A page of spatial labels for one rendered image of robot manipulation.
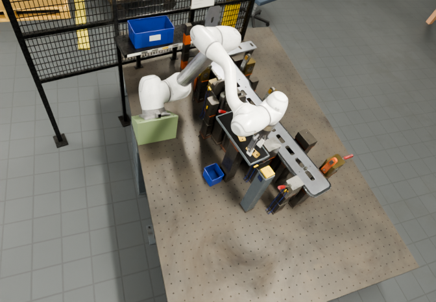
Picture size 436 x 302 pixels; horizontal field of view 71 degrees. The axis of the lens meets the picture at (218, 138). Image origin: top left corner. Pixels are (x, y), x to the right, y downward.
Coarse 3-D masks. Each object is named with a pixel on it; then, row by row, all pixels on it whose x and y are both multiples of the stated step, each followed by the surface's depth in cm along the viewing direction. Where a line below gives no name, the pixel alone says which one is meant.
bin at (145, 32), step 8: (160, 16) 233; (128, 24) 221; (136, 24) 228; (144, 24) 231; (152, 24) 235; (160, 24) 238; (168, 24) 235; (128, 32) 229; (136, 32) 234; (144, 32) 218; (152, 32) 222; (160, 32) 225; (168, 32) 228; (136, 40) 220; (144, 40) 223; (152, 40) 227; (160, 40) 230; (168, 40) 234; (136, 48) 226
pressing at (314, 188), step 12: (216, 72) 231; (240, 72) 236; (240, 84) 228; (252, 96) 223; (276, 132) 206; (288, 132) 209; (288, 144) 202; (288, 156) 197; (300, 156) 198; (288, 168) 192; (300, 168) 193; (312, 168) 194; (324, 180) 191; (312, 192) 184
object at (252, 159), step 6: (228, 114) 187; (222, 120) 183; (228, 120) 184; (228, 126) 181; (228, 132) 178; (234, 138) 177; (246, 138) 178; (240, 144) 175; (246, 144) 176; (246, 150) 173; (258, 150) 175; (246, 156) 171; (252, 156) 172; (264, 156) 173
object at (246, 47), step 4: (240, 44) 256; (244, 44) 257; (248, 44) 259; (252, 44) 260; (236, 48) 252; (244, 48) 254; (248, 48) 255; (252, 48) 256; (232, 52) 249; (236, 52) 249; (240, 52) 251
